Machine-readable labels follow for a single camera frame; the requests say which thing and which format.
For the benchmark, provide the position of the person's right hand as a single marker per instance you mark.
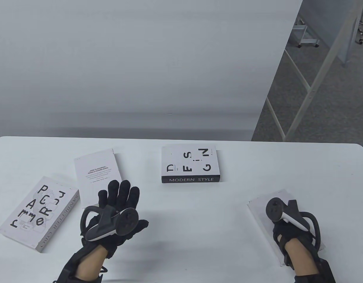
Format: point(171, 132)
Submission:
point(283, 231)

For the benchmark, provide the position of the person's left hand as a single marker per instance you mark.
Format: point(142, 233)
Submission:
point(119, 194)

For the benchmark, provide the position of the white book purple floral cover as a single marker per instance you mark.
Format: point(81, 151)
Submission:
point(258, 218)

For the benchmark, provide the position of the white book small text cover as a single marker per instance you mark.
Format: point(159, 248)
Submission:
point(96, 165)

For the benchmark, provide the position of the white book with black spine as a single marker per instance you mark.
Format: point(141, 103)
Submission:
point(181, 160)

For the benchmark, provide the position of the white book large black letters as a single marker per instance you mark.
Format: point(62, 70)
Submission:
point(22, 212)

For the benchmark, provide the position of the person's right forearm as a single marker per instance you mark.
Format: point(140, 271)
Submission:
point(302, 259)

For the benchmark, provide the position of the black white hand controller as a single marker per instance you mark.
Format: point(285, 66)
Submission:
point(125, 221)
point(273, 209)

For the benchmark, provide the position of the white backdrop board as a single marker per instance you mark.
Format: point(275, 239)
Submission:
point(140, 59)

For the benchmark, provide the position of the white wheeled cart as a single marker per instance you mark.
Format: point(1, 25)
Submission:
point(308, 42)

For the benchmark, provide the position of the grey partition panel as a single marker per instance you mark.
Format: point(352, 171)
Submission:
point(332, 17)

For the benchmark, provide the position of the black left wrist camera module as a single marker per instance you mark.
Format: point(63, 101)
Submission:
point(66, 272)

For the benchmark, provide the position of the white metal frame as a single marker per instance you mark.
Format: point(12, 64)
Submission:
point(311, 90)

